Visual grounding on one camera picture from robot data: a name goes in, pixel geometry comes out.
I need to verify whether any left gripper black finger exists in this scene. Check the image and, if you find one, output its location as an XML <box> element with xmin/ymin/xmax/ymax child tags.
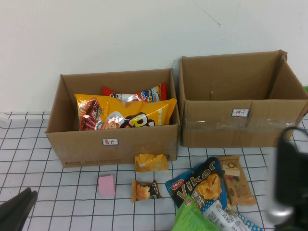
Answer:
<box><xmin>0</xmin><ymin>187</ymin><xmax>32</xmax><ymax>231</ymax></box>
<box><xmin>12</xmin><ymin>192</ymin><xmax>38</xmax><ymax>231</ymax></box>

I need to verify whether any large yellow chip bag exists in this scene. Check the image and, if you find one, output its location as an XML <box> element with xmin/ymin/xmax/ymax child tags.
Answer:
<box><xmin>74</xmin><ymin>93</ymin><xmax>178</xmax><ymax>131</ymax></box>

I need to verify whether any green chip bag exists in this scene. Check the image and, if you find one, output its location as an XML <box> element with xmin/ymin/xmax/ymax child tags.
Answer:
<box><xmin>171</xmin><ymin>194</ymin><xmax>221</xmax><ymax>231</ymax></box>

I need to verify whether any small orange black snack packet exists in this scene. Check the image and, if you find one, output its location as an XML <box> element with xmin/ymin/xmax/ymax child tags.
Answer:
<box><xmin>131</xmin><ymin>179</ymin><xmax>165</xmax><ymax>203</ymax></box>

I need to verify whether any small yellow snack packet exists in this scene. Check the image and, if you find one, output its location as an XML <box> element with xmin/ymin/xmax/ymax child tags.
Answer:
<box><xmin>134</xmin><ymin>154</ymin><xmax>168</xmax><ymax>173</ymax></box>

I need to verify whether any white black checkered tablecloth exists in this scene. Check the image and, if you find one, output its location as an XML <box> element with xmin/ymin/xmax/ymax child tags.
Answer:
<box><xmin>0</xmin><ymin>111</ymin><xmax>308</xmax><ymax>231</ymax></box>

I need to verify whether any pink block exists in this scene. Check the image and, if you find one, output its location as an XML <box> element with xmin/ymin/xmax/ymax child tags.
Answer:
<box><xmin>98</xmin><ymin>175</ymin><xmax>117</xmax><ymax>198</ymax></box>

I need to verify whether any cardboard box with printed text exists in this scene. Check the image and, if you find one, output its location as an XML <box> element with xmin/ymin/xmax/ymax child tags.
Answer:
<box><xmin>45</xmin><ymin>68</ymin><xmax>181</xmax><ymax>168</ymax></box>

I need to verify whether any red prawn cracker bag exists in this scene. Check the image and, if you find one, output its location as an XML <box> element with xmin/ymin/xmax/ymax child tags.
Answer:
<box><xmin>102</xmin><ymin>82</ymin><xmax>167</xmax><ymax>103</ymax></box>

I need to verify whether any blue Vikar chip bag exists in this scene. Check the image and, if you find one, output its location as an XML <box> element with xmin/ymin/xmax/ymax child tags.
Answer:
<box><xmin>165</xmin><ymin>156</ymin><xmax>264</xmax><ymax>231</ymax></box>

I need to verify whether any cardboard box with clear tape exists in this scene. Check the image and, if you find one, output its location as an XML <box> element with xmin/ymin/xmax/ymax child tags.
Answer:
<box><xmin>178</xmin><ymin>50</ymin><xmax>308</xmax><ymax>148</ymax></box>

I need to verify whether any brown wafer bar packet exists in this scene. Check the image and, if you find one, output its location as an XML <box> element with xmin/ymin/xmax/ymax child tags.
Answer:
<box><xmin>218</xmin><ymin>155</ymin><xmax>257</xmax><ymax>206</ymax></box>

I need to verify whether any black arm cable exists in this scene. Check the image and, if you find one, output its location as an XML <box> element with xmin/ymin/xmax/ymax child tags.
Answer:
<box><xmin>280</xmin><ymin>126</ymin><xmax>308</xmax><ymax>150</ymax></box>

